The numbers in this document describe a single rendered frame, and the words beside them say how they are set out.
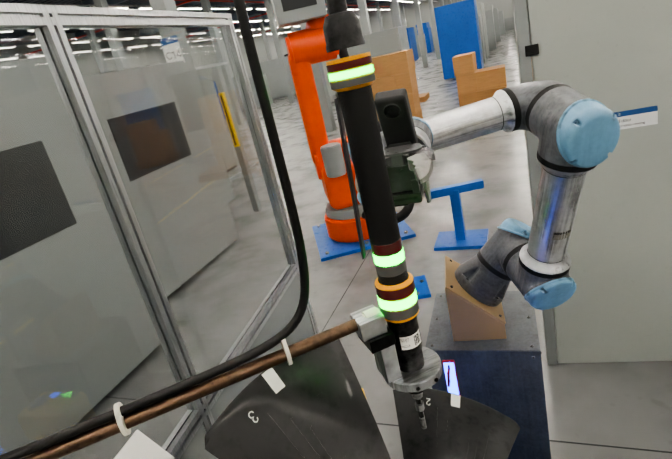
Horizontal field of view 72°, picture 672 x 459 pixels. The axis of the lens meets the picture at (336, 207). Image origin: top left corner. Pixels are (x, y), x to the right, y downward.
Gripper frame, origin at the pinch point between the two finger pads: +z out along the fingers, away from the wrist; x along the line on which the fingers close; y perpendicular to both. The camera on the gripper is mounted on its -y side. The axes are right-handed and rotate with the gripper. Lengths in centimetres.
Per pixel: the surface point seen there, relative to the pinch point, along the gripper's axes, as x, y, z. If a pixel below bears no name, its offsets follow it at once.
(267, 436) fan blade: 19.1, 27.4, 14.9
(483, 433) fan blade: -6.2, 48.8, -6.7
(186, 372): 70, 55, -31
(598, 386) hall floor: -56, 167, -150
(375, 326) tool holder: 1.9, 12.1, 14.4
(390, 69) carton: 105, 33, -786
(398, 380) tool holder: 0.9, 19.9, 13.8
